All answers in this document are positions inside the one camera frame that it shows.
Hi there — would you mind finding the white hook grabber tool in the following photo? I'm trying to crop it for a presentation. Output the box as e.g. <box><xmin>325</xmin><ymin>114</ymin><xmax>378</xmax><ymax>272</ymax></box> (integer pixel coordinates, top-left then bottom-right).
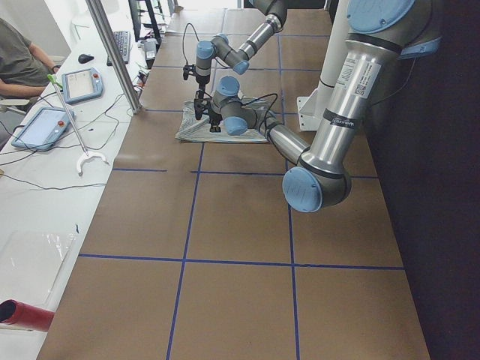
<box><xmin>46</xmin><ymin>73</ymin><xmax>110</xmax><ymax>176</ymax></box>

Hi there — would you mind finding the clear plastic bag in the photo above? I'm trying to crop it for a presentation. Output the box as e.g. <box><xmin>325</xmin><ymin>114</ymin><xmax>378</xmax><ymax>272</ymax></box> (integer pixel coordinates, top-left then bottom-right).
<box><xmin>1</xmin><ymin>231</ymin><xmax>77</xmax><ymax>307</ymax></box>

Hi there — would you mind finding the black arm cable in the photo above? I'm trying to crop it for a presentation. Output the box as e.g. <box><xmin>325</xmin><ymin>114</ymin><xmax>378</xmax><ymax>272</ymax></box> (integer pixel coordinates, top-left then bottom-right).
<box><xmin>239</xmin><ymin>93</ymin><xmax>281</xmax><ymax>131</ymax></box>
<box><xmin>181</xmin><ymin>22</ymin><xmax>202</xmax><ymax>68</ymax></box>

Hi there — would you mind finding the upper teach pendant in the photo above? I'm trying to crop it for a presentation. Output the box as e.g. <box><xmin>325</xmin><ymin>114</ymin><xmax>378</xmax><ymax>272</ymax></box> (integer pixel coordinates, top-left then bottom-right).
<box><xmin>61</xmin><ymin>67</ymin><xmax>104</xmax><ymax>104</ymax></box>

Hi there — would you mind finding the aluminium frame post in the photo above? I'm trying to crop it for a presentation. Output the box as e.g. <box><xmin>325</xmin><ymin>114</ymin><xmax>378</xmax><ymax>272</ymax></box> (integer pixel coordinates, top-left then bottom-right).
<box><xmin>85</xmin><ymin>0</ymin><xmax>141</xmax><ymax>114</ymax></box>

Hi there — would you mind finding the lower teach pendant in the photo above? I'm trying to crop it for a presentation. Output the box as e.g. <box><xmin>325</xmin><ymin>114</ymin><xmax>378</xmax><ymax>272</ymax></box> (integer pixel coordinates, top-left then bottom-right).
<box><xmin>10</xmin><ymin>106</ymin><xmax>71</xmax><ymax>151</ymax></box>

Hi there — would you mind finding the seated person in grey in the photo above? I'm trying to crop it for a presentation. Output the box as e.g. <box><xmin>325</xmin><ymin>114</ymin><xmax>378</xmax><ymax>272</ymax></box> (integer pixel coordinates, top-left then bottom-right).
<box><xmin>1</xmin><ymin>19</ymin><xmax>61</xmax><ymax>99</ymax></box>

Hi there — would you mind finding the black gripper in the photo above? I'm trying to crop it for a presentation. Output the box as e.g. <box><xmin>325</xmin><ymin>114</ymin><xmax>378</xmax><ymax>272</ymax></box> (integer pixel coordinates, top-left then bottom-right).
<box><xmin>193</xmin><ymin>90</ymin><xmax>222</xmax><ymax>133</ymax></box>
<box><xmin>183</xmin><ymin>64</ymin><xmax>209</xmax><ymax>98</ymax></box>

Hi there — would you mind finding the black keyboard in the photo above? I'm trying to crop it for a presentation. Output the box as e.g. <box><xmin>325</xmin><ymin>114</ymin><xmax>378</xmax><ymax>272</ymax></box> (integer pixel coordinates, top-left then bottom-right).
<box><xmin>113</xmin><ymin>30</ymin><xmax>131</xmax><ymax>64</ymax></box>

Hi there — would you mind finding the teach pendant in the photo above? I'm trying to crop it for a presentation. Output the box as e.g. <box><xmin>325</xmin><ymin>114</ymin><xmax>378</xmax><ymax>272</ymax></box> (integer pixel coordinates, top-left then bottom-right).
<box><xmin>10</xmin><ymin>106</ymin><xmax>71</xmax><ymax>151</ymax></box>
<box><xmin>61</xmin><ymin>67</ymin><xmax>104</xmax><ymax>104</ymax></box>

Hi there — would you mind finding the navy white striped polo shirt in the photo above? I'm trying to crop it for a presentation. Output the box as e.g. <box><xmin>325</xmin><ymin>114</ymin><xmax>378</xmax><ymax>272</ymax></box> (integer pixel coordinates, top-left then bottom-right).
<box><xmin>175</xmin><ymin>96</ymin><xmax>272</xmax><ymax>143</ymax></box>

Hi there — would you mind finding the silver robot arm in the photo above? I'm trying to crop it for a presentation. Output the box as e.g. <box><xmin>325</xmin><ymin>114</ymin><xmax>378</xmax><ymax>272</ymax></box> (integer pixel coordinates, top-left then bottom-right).
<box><xmin>183</xmin><ymin>1</ymin><xmax>443</xmax><ymax>212</ymax></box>
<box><xmin>183</xmin><ymin>0</ymin><xmax>287</xmax><ymax>100</ymax></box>

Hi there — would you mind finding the black computer mouse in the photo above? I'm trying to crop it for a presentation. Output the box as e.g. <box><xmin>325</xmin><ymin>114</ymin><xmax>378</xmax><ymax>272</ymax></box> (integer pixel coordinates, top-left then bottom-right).
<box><xmin>77</xmin><ymin>53</ymin><xmax>95</xmax><ymax>64</ymax></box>

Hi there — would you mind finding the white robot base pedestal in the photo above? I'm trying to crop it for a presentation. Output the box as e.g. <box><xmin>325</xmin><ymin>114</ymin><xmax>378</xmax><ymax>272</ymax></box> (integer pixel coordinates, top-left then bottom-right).
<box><xmin>296</xmin><ymin>0</ymin><xmax>350</xmax><ymax>131</ymax></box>

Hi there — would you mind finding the red bottle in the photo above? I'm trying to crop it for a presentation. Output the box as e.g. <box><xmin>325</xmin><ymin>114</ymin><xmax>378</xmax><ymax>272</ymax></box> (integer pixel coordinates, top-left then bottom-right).
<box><xmin>1</xmin><ymin>299</ymin><xmax>55</xmax><ymax>332</ymax></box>

